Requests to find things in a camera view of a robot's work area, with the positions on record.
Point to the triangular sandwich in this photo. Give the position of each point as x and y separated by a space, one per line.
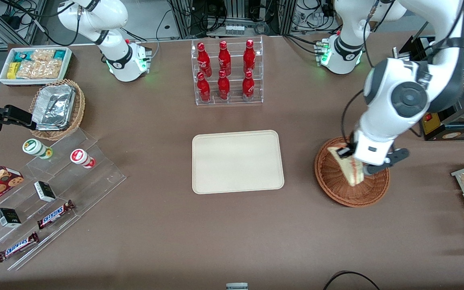
353 175

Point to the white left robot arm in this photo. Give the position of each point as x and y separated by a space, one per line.
401 96

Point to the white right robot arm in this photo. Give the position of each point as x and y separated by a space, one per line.
115 52

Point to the round brown wicker basket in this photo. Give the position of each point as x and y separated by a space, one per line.
336 185

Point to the light wicker basket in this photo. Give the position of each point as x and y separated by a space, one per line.
79 108

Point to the beige plastic tray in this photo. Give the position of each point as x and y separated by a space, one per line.
236 161

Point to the green lid cup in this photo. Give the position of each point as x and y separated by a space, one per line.
32 147

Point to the white rectangular snack bin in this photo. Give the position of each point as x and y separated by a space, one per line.
2 77

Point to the aluminium foil containers stack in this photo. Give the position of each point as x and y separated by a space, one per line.
54 106

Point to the yellow snack packet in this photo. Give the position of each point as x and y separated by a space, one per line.
12 70

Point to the large clear cracker bag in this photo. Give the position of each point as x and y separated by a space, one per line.
38 69

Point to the teal snack packet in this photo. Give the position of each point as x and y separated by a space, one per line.
21 56
60 54

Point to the small clear cracker bag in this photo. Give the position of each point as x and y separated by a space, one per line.
42 54

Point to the black yellow heating machine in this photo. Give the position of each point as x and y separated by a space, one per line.
432 123

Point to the red lid cup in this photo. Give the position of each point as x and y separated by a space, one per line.
79 157

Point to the small black box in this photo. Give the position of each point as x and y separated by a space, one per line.
44 191
8 217

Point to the clear acrylic stepped shelf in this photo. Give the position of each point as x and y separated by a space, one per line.
95 177

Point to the Snickers chocolate bar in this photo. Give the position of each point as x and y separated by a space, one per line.
54 214
16 247

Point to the red cola bottle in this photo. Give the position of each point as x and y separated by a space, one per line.
203 60
204 88
248 86
224 58
249 56
223 86

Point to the clear acrylic bottle rack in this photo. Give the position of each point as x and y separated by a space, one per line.
236 100

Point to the white power strip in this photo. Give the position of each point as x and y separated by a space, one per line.
234 29

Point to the grey box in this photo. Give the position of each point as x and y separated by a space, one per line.
237 286

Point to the aluminium equipment frame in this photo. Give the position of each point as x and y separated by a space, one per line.
183 18

